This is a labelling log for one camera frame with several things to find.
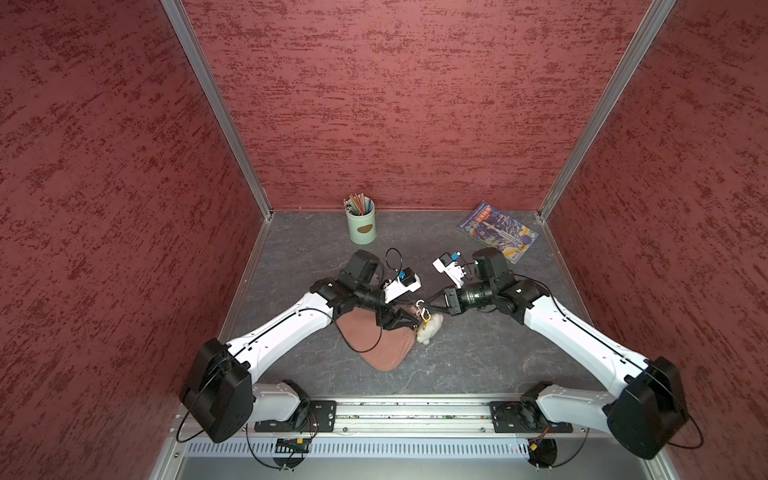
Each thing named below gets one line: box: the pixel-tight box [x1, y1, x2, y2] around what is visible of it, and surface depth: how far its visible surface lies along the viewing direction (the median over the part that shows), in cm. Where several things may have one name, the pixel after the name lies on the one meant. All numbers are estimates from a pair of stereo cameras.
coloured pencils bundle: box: [343, 192, 373, 215], surface depth 107 cm
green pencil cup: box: [345, 196, 377, 245], surface depth 106 cm
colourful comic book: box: [457, 201, 539, 264], surface depth 116 cm
